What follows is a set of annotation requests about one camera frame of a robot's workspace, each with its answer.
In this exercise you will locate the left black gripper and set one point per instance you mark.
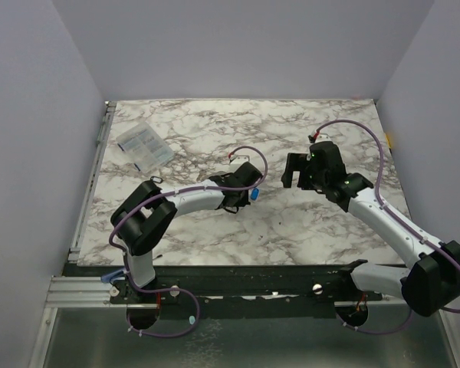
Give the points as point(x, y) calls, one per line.
point(244, 202)

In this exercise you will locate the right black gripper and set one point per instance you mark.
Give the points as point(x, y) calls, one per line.
point(303, 173)

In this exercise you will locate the keyring bunch with keys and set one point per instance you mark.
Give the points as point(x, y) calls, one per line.
point(254, 194)

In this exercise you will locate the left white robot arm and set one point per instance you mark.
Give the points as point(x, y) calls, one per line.
point(143, 218)

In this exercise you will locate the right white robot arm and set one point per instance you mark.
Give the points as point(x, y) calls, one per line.
point(431, 276)

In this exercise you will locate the clear plastic organizer box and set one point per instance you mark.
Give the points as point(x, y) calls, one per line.
point(145, 148)

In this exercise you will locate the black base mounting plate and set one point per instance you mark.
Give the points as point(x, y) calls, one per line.
point(235, 292)

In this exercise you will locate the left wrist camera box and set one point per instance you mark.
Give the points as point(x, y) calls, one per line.
point(238, 158)

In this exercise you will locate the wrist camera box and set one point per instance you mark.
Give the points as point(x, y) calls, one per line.
point(317, 137)
point(238, 158)

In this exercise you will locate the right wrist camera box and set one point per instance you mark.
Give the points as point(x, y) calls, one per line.
point(317, 137)

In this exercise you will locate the aluminium extrusion rail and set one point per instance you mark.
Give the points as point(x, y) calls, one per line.
point(77, 292)

